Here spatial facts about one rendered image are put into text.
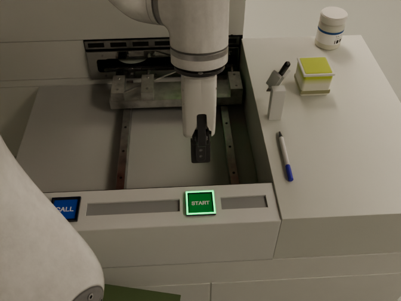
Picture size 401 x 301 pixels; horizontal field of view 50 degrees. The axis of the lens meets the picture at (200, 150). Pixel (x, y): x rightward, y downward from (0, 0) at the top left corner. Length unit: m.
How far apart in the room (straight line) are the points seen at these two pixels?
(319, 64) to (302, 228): 0.42
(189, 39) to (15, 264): 0.35
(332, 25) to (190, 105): 0.69
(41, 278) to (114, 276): 0.55
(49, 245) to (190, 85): 0.30
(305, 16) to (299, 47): 2.21
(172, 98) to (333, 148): 0.46
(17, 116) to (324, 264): 1.04
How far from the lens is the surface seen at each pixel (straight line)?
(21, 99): 1.47
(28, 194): 0.42
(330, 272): 1.05
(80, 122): 1.26
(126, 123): 1.18
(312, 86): 1.08
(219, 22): 0.60
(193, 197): 0.85
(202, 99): 0.62
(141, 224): 0.83
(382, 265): 1.07
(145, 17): 0.63
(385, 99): 1.15
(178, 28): 0.60
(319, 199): 0.88
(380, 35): 3.40
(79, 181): 1.10
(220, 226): 0.83
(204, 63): 0.61
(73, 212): 0.86
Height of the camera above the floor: 1.64
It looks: 46 degrees down
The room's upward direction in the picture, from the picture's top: straight up
